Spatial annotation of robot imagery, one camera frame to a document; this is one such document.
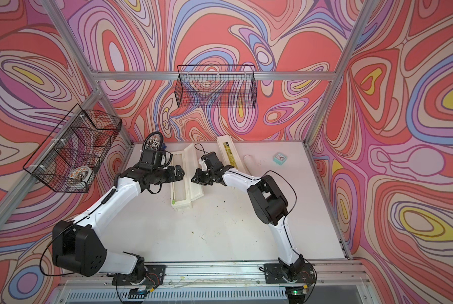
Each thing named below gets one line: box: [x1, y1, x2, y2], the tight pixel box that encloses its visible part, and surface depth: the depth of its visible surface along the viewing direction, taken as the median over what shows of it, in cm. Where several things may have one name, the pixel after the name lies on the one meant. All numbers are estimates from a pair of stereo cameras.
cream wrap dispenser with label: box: [170, 142, 205, 210], surface depth 92 cm
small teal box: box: [272, 152, 288, 166], surface depth 111 cm
